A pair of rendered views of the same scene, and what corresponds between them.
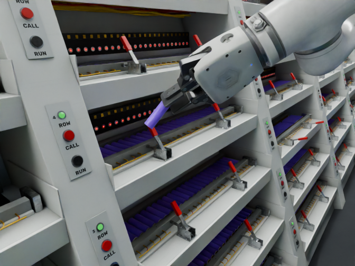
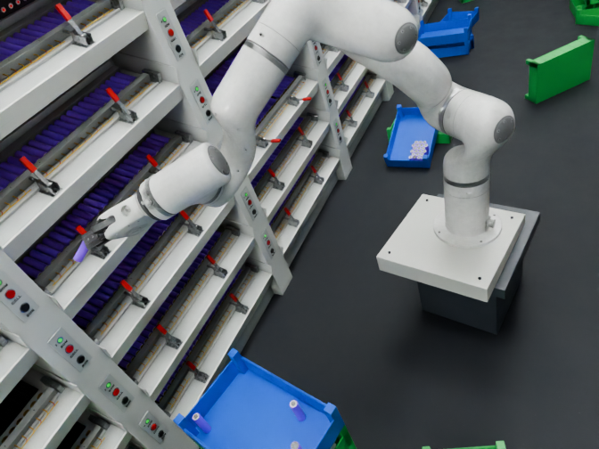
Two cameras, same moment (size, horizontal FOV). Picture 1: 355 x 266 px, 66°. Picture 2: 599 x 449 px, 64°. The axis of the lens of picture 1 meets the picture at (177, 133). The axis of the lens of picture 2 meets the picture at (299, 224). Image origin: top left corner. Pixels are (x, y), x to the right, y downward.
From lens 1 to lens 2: 0.72 m
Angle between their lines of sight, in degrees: 33
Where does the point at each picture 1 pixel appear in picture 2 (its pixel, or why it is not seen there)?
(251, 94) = (198, 123)
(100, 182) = (49, 310)
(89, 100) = (14, 252)
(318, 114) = (314, 74)
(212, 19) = not seen: hidden behind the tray
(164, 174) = (105, 271)
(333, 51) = (217, 201)
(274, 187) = (240, 210)
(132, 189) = (78, 299)
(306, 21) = (184, 201)
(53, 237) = (27, 362)
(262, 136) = not seen: hidden behind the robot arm
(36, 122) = not seen: outside the picture
